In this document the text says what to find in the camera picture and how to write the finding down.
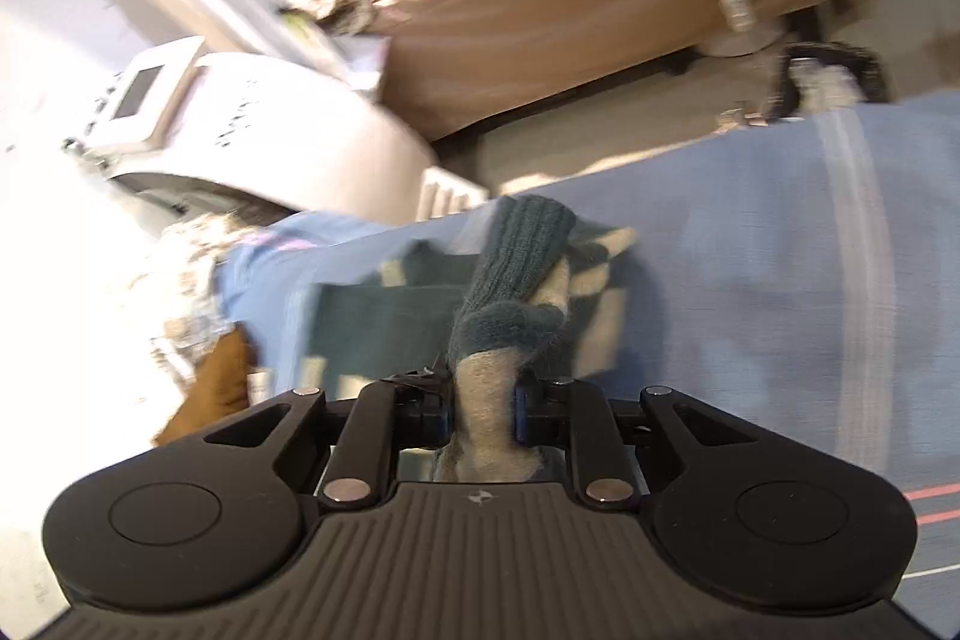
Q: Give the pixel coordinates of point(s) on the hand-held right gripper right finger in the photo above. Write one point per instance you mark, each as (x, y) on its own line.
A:
(525, 419)

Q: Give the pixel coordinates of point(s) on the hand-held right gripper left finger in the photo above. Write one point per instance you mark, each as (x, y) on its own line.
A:
(435, 419)

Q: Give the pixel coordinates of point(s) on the checkered knit sweater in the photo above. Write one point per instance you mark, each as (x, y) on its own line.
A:
(517, 280)

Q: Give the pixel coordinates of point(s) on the brown folded cloth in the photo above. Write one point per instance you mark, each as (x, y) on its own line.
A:
(217, 385)

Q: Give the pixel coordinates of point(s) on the blue striped bedsheet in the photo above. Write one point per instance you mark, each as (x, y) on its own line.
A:
(750, 310)

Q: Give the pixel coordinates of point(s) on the floral quilt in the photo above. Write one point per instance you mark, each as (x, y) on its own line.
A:
(191, 280)

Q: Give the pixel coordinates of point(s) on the white beauty machine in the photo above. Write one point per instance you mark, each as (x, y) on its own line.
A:
(262, 130)

